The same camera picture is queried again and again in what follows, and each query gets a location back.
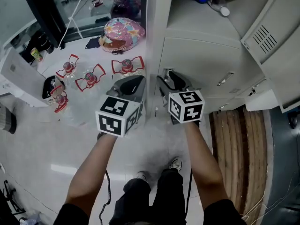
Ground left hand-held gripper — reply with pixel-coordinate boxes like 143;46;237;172
95;75;147;141

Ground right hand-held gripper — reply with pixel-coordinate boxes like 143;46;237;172
156;71;206;128

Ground grey metal locker cabinet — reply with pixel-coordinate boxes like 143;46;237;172
145;0;300;121

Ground person's left forearm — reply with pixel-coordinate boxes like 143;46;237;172
65;134;118;218

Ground person's right forearm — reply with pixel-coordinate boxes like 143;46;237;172
185;122;229;210

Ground pink star-patterned helmet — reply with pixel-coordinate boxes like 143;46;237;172
98;17;146;54

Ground dark blue cloth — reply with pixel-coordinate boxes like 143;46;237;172
84;36;101;50

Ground person's right white shoe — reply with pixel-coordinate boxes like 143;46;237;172
168;156;183;173

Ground person's white shoe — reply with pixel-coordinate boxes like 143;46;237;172
135;170;149;182
168;156;183;173

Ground small cream fan heater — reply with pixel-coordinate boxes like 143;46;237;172
41;75;63;106

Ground person's left white shoe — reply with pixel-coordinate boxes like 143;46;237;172
135;170;149;182

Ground white foam box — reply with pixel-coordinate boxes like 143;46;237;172
245;89;280;112

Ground clear bottle white cap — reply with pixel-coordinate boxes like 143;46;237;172
207;0;231;17

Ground black tumbler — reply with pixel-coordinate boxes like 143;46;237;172
37;32;55;54

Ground wooden slat platform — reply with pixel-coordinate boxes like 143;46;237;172
208;106;270;225

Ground yellow-green drink can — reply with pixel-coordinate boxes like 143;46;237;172
30;47;44;62

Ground black framed glass window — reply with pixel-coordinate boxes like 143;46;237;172
20;0;148;49

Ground person's black trousers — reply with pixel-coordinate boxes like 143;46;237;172
109;168;185;225

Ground white water dispenser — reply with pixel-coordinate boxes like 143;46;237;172
0;47;49;107

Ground grey woven basket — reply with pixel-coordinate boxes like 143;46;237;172
0;103;17;135

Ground person's black printed T-shirt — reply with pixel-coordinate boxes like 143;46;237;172
52;198;247;225

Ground black folding stand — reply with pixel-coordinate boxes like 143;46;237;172
2;180;26;216

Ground white crumpled bag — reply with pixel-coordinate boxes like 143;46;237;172
20;211;42;225

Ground clear water jug red handle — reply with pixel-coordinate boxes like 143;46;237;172
75;63;106;93
111;56;145;76
50;84;69;114
55;53;80;79

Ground white rope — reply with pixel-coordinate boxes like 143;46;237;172
58;0;91;47

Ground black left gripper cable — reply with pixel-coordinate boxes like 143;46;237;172
98;169;112;225

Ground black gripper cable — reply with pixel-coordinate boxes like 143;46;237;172
98;169;112;225
184;169;193;218

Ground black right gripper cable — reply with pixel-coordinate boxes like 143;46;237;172
184;169;193;218

